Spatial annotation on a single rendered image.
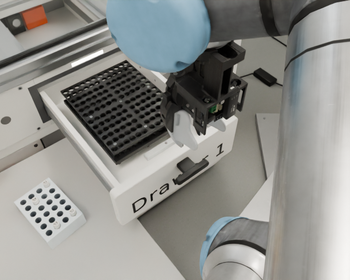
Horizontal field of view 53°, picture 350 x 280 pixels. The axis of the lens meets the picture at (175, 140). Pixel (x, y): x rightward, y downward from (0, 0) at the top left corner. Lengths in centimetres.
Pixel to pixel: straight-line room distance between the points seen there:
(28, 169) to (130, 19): 68
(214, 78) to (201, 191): 129
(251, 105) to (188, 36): 183
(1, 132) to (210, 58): 57
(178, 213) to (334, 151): 146
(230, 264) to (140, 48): 32
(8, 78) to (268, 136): 139
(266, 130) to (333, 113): 174
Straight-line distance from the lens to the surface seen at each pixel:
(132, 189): 61
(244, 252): 49
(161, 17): 23
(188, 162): 64
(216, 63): 40
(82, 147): 71
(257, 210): 78
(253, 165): 179
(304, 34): 20
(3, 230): 82
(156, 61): 26
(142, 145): 72
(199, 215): 161
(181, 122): 50
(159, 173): 63
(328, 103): 17
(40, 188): 80
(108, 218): 77
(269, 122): 194
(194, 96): 43
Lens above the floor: 144
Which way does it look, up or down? 51 degrees down
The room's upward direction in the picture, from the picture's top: straight up
